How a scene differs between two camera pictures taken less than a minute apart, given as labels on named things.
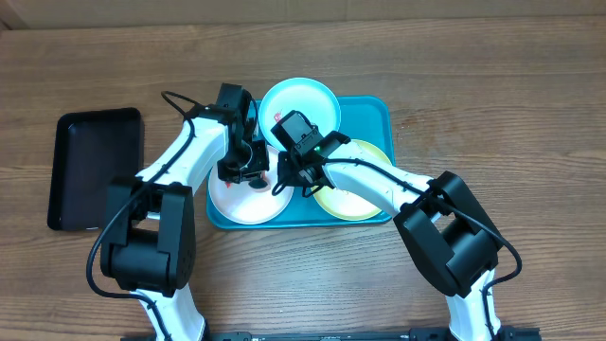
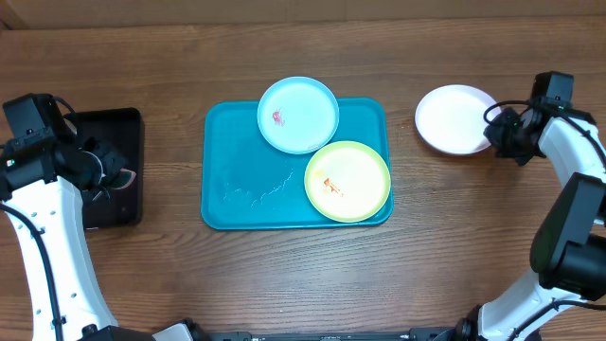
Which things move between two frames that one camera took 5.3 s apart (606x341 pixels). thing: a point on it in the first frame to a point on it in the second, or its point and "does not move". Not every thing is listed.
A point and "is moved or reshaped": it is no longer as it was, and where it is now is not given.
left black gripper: x=261 y=164 to x=114 y=160
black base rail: x=414 y=334 does not move
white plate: x=244 y=205 to x=451 y=119
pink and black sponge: x=258 y=183 is moved or reshaped
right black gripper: x=295 y=178 to x=497 y=133
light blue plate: x=306 y=96 does not move
